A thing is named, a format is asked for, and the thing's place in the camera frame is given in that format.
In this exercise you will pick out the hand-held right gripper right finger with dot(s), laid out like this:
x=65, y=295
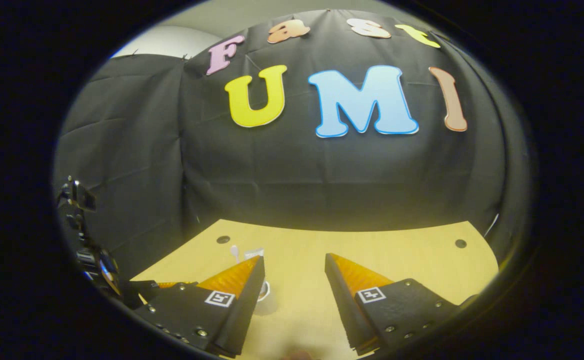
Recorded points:
x=339, y=300

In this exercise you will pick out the black backdrop cloth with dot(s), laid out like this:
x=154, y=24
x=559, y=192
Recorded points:
x=322, y=175

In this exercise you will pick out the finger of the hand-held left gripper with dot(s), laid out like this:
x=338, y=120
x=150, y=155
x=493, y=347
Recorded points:
x=139, y=292

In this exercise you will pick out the white toothbrush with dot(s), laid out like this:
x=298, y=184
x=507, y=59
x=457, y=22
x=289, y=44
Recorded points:
x=234, y=251

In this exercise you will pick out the wooden desktop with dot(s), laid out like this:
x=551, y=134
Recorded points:
x=397, y=260

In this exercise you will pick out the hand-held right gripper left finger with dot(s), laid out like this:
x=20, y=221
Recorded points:
x=249, y=295

